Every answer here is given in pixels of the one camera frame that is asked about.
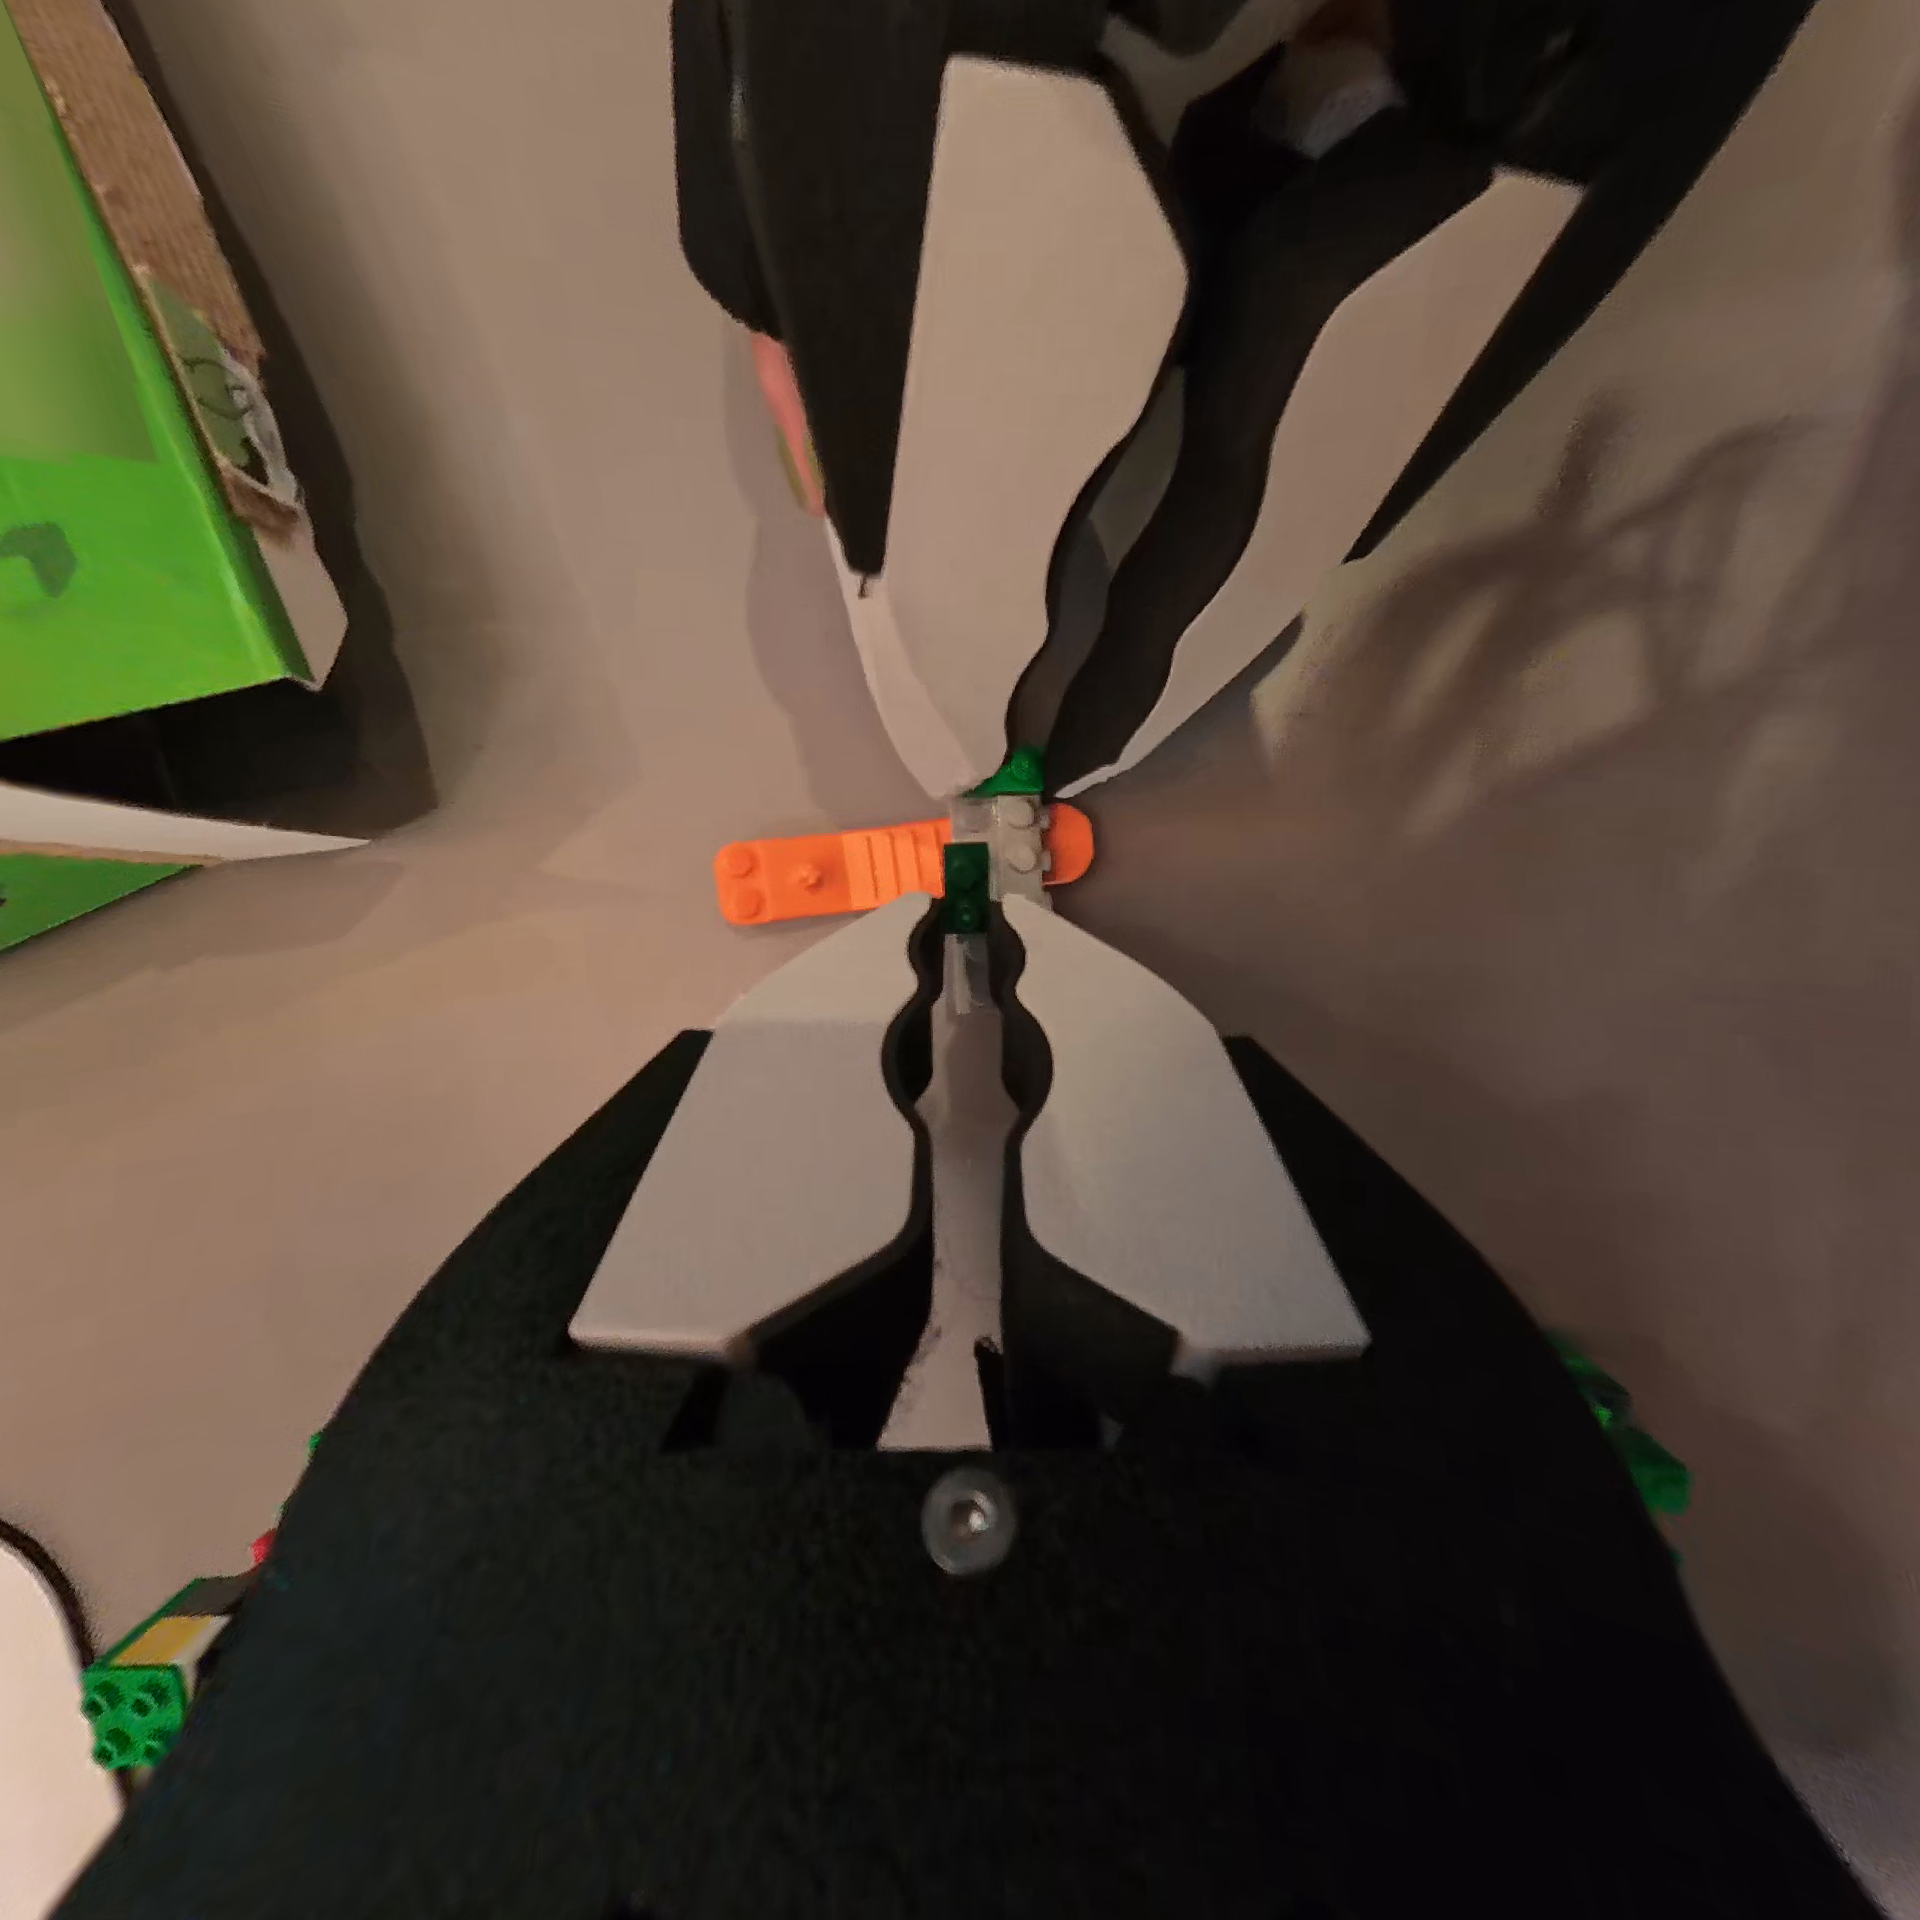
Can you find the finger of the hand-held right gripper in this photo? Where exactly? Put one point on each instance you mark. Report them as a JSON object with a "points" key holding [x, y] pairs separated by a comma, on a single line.
{"points": [[1019, 299], [1395, 389]]}

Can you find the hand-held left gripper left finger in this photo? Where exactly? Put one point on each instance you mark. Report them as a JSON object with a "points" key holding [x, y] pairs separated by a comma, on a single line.
{"points": [[751, 1171]]}

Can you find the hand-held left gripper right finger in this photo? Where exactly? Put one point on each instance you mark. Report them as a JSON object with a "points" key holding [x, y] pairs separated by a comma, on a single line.
{"points": [[1170, 1184]]}

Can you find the orange brick separator tool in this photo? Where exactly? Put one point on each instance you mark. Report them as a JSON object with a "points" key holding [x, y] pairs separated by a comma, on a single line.
{"points": [[810, 873]]}

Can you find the dark green toy plate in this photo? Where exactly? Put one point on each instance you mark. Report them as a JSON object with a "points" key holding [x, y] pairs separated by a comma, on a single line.
{"points": [[966, 884]]}

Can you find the grey studded toy plate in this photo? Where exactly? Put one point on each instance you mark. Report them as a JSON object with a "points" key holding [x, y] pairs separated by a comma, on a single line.
{"points": [[1019, 838]]}

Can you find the salmon pink toy piece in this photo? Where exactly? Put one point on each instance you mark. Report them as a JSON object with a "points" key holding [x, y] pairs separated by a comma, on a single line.
{"points": [[782, 405]]}

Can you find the green translucent toy piece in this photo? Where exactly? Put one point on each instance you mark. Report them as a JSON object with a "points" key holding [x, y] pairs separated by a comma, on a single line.
{"points": [[1629, 1425]]}

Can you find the multicolour toy brick build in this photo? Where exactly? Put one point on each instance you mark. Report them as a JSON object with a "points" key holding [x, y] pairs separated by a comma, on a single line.
{"points": [[165, 1628]]}

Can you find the green cardboard box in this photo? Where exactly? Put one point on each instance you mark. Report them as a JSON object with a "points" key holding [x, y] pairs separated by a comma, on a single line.
{"points": [[105, 493]]}

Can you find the green studded toy brick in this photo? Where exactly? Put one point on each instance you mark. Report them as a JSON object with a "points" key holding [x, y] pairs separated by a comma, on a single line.
{"points": [[135, 1709]]}

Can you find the white rounded object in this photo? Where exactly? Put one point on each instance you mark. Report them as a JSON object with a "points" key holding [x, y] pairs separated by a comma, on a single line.
{"points": [[37, 1739]]}

